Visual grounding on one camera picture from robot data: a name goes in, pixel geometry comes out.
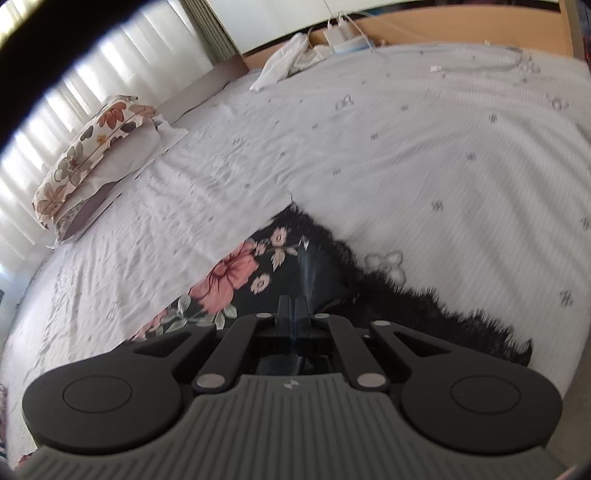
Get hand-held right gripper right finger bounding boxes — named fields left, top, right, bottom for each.
left=293, top=296, right=459, bottom=394

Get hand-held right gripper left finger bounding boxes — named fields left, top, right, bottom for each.
left=121, top=296, right=293, bottom=394

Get black floral pants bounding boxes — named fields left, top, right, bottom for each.
left=131, top=205, right=533, bottom=370

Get white patterned bed sheet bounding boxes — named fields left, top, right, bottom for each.
left=0, top=41, right=591, bottom=462

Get mauve pillow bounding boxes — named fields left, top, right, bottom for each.
left=56, top=182, right=124, bottom=244

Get white pillow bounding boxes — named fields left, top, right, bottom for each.
left=55, top=121, right=190, bottom=232

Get white crumpled cloth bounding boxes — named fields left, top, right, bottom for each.
left=249, top=33, right=324, bottom=93

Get floral pillow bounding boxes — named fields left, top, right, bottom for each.
left=32, top=95, right=160, bottom=230

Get white power strip with chargers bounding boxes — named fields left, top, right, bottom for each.
left=323, top=16, right=377, bottom=54

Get white sheer curtain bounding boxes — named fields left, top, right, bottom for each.
left=0, top=0, right=218, bottom=273

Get green curtain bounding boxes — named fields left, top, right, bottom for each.
left=178, top=0, right=244, bottom=63

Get white cable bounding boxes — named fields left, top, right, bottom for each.
left=429, top=44, right=542, bottom=75

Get wooden bed frame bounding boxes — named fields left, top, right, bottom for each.
left=242, top=0, right=575, bottom=71

